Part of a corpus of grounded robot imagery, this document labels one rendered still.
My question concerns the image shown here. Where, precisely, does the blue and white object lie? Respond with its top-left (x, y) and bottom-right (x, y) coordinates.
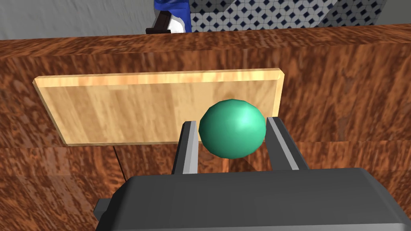
top-left (145, 0), bottom-right (193, 34)

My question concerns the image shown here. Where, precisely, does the light wooden drawer front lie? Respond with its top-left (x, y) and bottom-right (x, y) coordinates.
top-left (33, 68), bottom-right (285, 147)

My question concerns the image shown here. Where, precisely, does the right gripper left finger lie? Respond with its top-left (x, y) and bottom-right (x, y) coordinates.
top-left (171, 120), bottom-right (199, 175)

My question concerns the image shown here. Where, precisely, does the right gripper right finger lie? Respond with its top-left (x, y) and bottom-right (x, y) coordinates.
top-left (265, 117), bottom-right (309, 171)

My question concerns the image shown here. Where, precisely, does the green ball knob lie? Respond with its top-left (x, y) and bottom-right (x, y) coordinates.
top-left (198, 99), bottom-right (267, 160)

